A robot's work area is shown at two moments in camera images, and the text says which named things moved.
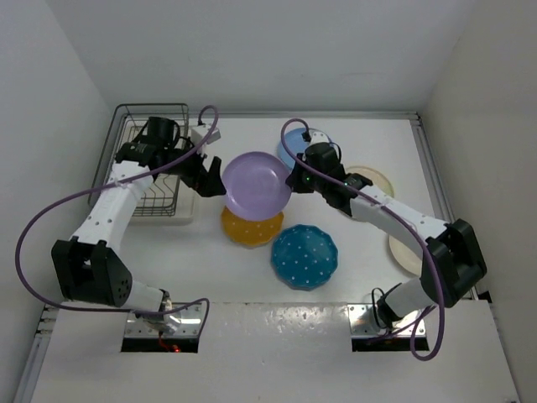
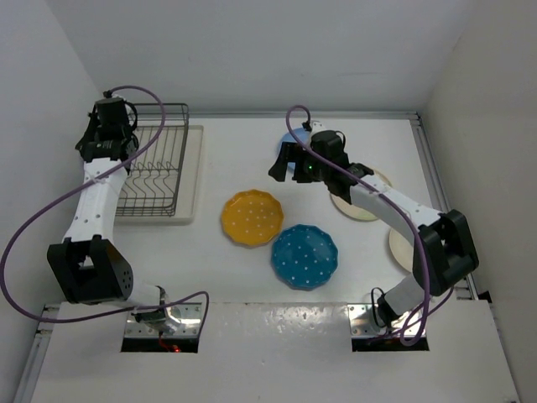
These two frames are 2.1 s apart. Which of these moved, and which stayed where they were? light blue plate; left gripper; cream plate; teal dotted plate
Moved: left gripper
Stayed: light blue plate; cream plate; teal dotted plate
